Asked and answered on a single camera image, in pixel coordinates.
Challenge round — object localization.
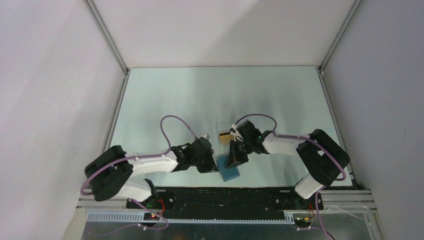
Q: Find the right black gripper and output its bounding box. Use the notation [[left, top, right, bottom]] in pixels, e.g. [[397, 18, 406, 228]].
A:
[[225, 138, 254, 169]]

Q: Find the blue card holder wallet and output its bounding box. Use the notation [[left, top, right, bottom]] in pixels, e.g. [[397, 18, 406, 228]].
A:
[[216, 155, 240, 182]]

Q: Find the clear acrylic box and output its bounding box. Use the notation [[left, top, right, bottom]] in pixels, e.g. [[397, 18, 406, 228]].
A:
[[215, 116, 259, 146]]

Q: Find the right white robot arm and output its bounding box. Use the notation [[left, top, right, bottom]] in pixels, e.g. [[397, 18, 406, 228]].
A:
[[226, 120, 350, 209]]

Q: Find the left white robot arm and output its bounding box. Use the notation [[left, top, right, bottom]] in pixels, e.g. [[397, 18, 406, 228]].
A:
[[82, 134, 218, 208]]

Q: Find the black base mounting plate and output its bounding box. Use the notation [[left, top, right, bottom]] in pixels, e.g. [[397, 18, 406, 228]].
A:
[[144, 187, 324, 221]]

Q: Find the right aluminium frame rail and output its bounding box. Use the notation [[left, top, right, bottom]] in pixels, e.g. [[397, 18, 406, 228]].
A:
[[317, 0, 365, 190]]

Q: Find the aluminium frame rail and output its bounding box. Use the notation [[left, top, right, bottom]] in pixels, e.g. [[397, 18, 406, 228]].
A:
[[83, 0, 130, 154], [317, 0, 365, 190]]

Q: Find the left aluminium frame rail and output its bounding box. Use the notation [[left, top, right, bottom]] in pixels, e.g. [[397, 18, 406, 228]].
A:
[[83, 0, 130, 154]]

